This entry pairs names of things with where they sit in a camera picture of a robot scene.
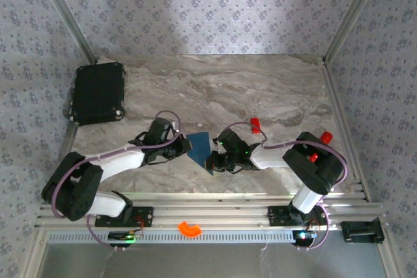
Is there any blue cloth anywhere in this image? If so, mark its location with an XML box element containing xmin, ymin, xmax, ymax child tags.
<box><xmin>185</xmin><ymin>131</ymin><xmax>215</xmax><ymax>176</ymax></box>

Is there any small red cylinder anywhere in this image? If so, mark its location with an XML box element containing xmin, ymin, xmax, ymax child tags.
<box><xmin>250</xmin><ymin>117</ymin><xmax>263</xmax><ymax>135</ymax></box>

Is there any orange curved plastic piece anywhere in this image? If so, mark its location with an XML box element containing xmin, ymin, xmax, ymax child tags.
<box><xmin>177</xmin><ymin>221</ymin><xmax>203</xmax><ymax>238</ymax></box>

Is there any black rectangular case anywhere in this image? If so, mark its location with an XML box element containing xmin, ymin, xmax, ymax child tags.
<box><xmin>70</xmin><ymin>61</ymin><xmax>127</xmax><ymax>126</ymax></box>

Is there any small lit circuit board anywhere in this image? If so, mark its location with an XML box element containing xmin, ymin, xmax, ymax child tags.
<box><xmin>292</xmin><ymin>230</ymin><xmax>319</xmax><ymax>247</ymax></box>
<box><xmin>107</xmin><ymin>230</ymin><xmax>144</xmax><ymax>243</ymax></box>

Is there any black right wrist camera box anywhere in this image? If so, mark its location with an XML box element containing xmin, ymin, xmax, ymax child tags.
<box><xmin>216</xmin><ymin>129</ymin><xmax>248</xmax><ymax>158</ymax></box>

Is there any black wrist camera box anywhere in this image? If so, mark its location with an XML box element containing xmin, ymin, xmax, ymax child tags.
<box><xmin>216</xmin><ymin>129</ymin><xmax>248</xmax><ymax>158</ymax></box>
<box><xmin>148</xmin><ymin>117</ymin><xmax>173</xmax><ymax>144</ymax></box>

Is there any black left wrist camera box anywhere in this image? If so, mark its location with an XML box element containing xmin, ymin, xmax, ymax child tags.
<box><xmin>148</xmin><ymin>117</ymin><xmax>173</xmax><ymax>144</ymax></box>

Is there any aluminium base frame beam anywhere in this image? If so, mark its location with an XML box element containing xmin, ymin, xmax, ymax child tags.
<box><xmin>34</xmin><ymin>192</ymin><xmax>386</xmax><ymax>230</ymax></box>

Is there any grey slotted cable duct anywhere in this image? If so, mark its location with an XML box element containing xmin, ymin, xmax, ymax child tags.
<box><xmin>47</xmin><ymin>229</ymin><xmax>296</xmax><ymax>245</ymax></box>

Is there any aluminium table side rail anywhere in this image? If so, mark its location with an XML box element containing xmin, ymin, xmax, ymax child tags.
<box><xmin>57</xmin><ymin>124</ymin><xmax>81</xmax><ymax>161</ymax></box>
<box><xmin>321</xmin><ymin>58</ymin><xmax>372</xmax><ymax>202</ymax></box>

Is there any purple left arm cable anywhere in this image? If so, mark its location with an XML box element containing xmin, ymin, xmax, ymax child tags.
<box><xmin>51</xmin><ymin>110</ymin><xmax>183</xmax><ymax>251</ymax></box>

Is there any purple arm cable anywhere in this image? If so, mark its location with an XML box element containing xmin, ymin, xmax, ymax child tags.
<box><xmin>51</xmin><ymin>110</ymin><xmax>183</xmax><ymax>251</ymax></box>
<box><xmin>221</xmin><ymin>121</ymin><xmax>349</xmax><ymax>251</ymax></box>

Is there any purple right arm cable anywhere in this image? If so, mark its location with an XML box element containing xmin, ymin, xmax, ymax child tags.
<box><xmin>221</xmin><ymin>121</ymin><xmax>349</xmax><ymax>251</ymax></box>

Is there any black clamp bracket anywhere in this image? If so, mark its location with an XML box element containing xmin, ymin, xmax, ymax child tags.
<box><xmin>340</xmin><ymin>217</ymin><xmax>385</xmax><ymax>244</ymax></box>

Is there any aluminium frame leg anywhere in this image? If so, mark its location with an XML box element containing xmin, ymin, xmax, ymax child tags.
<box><xmin>19</xmin><ymin>227</ymin><xmax>50</xmax><ymax>278</ymax></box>
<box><xmin>376</xmin><ymin>242</ymin><xmax>405</xmax><ymax>278</ymax></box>

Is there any aluminium corner post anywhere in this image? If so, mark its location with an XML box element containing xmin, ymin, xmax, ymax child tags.
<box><xmin>32</xmin><ymin>0</ymin><xmax>99</xmax><ymax>66</ymax></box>
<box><xmin>323</xmin><ymin>0</ymin><xmax>390</xmax><ymax>64</ymax></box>

